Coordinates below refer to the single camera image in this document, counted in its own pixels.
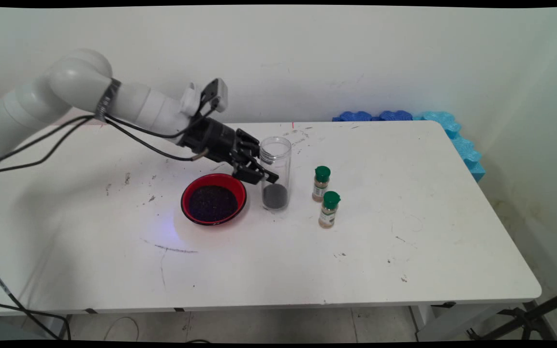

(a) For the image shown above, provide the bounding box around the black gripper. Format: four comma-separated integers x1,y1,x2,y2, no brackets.
178,116,279,186

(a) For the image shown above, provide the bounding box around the clear plastic jar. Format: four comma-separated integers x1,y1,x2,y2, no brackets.
259,136,292,212

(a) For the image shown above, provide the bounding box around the red bowl with black seeds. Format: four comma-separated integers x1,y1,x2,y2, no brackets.
181,173,248,226

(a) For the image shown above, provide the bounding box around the green-capped spice bottle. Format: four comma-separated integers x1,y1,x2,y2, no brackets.
319,191,341,229
312,166,332,203

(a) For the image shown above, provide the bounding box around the light blue foam mat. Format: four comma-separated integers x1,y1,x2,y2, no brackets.
413,111,486,183

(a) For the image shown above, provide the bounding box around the white table leg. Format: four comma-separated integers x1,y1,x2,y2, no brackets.
42,314,73,340
410,304,506,342

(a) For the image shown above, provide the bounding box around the black tripod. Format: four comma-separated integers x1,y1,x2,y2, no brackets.
467,285,557,341

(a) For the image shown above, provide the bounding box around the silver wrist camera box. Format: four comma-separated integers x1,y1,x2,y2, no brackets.
201,78,229,113

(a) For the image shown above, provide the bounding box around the black camera cable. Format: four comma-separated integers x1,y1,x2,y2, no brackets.
0,99,221,170

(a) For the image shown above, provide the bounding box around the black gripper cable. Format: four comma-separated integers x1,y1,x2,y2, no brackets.
0,116,209,175

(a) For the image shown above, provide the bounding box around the black strap on arm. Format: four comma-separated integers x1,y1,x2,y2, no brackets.
95,78,122,122

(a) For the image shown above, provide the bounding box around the grey floor cable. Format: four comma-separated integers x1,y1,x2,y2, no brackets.
104,317,140,341

